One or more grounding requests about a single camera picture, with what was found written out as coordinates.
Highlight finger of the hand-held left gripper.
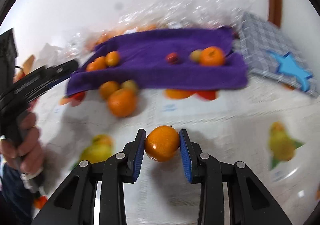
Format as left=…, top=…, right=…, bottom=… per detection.
left=46, top=71, right=75, bottom=91
left=41, top=59, right=79, bottom=84

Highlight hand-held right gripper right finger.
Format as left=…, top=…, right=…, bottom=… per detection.
left=179, top=129, right=293, bottom=225

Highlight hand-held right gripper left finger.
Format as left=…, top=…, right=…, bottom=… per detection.
left=31, top=129, right=147, bottom=225

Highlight purple towel-lined tray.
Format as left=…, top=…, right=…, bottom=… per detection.
left=65, top=28, right=249, bottom=97

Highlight small red apple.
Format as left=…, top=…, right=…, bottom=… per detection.
left=166, top=52, right=179, bottom=64

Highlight small yellow-green fruit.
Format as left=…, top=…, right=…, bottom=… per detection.
left=189, top=49, right=203, bottom=63
left=121, top=80, right=139, bottom=94

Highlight large orange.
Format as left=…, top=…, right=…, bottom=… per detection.
left=199, top=46, right=226, bottom=66

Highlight person's left hand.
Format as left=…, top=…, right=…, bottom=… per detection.
left=0, top=112, right=45, bottom=175

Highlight white plastic bag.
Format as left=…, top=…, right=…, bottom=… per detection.
left=37, top=42, right=66, bottom=62

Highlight small clear plastic bag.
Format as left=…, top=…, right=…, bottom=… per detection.
left=65, top=31, right=88, bottom=57

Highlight fruit print tablecloth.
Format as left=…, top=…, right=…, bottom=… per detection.
left=30, top=75, right=320, bottom=225

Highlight clear bag of oranges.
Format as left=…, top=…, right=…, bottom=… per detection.
left=85, top=24, right=160, bottom=52

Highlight person's dark blue clothing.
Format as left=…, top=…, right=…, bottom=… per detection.
left=0, top=161, right=35, bottom=225

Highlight crumpled clear plastic bags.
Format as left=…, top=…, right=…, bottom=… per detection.
left=117, top=0, right=247, bottom=34

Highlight grey checked bag blue star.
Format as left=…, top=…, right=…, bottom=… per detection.
left=235, top=11, right=320, bottom=97

